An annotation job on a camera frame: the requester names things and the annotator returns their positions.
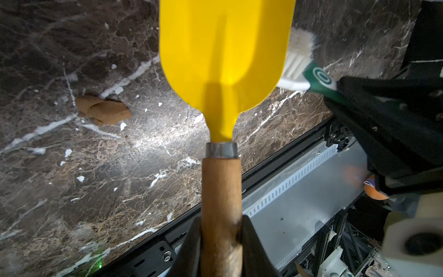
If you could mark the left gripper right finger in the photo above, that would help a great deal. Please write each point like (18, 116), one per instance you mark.
(255, 260)

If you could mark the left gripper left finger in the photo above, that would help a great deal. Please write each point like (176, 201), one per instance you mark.
(187, 263)

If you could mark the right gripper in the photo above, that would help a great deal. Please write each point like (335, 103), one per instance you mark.
(399, 125)

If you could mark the yellow shovel wooden handle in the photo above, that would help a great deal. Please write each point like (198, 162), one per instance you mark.
(223, 58)

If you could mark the orange ball under table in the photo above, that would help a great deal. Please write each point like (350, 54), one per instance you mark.
(371, 191)

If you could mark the black front rail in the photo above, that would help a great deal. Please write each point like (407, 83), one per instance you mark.
(220, 213)

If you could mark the white slotted cable duct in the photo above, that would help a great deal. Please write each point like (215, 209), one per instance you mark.
(281, 182)

